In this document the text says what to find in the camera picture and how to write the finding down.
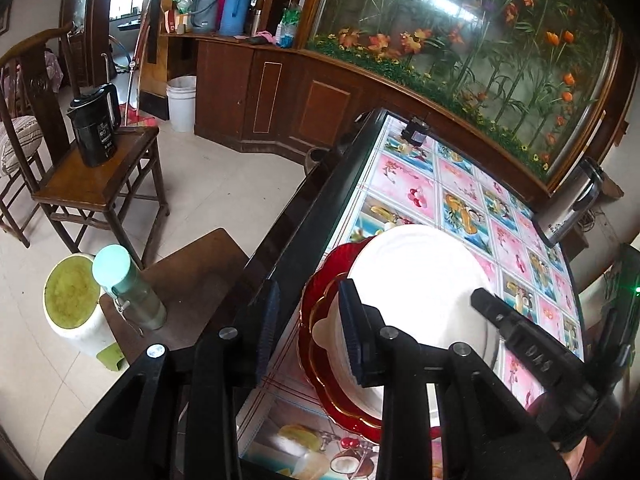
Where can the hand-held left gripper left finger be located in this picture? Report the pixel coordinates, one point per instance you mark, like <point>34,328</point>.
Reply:
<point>267,330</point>

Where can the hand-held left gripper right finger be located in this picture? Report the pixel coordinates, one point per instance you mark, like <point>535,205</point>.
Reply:
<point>352,335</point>

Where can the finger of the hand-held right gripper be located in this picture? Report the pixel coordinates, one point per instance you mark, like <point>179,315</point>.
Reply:
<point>492,310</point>

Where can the large red plate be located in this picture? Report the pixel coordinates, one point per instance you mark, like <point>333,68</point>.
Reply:
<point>306,340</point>

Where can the large white bowl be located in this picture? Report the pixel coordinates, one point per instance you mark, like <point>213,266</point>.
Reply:
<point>420,280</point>

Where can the dark brown stool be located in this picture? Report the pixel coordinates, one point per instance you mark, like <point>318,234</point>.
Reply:
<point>200,270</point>

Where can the fruit print tablecloth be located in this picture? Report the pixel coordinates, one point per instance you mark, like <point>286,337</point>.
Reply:
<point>465,185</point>

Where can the stainless steel thermos pot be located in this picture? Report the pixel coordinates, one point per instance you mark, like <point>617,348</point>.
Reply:
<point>570,205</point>

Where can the mint lid glass bottle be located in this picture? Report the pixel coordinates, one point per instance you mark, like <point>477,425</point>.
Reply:
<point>127,285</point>

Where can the green trash bin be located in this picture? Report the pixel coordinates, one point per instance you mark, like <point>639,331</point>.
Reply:
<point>70,295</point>

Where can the wooden side table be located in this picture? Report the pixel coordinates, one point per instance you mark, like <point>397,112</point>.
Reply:
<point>100,180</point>

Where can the wooden cabinet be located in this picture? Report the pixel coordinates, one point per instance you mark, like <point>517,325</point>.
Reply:
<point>280,95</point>

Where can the white plastic bucket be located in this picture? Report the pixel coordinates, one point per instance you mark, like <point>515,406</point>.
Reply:
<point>181,105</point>

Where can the red mop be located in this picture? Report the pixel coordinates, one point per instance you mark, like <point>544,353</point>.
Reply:
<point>137,112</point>

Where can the black electric kettle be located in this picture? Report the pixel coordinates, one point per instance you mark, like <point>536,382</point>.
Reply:
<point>95,125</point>

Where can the pink cloth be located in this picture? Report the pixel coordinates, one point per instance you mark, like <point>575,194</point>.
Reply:
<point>266,38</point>

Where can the steel flask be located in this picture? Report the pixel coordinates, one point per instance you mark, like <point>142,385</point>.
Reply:
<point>256,21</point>

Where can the blue thermos jug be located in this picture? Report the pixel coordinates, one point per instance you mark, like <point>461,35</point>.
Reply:
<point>235,10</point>

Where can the grey thermos jug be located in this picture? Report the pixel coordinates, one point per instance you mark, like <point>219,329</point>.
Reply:
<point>205,7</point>

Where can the green plastic bag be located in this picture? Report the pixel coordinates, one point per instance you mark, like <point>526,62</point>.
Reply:
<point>181,1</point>

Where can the wooden chair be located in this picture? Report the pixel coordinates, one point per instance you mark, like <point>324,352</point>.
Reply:
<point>25,85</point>

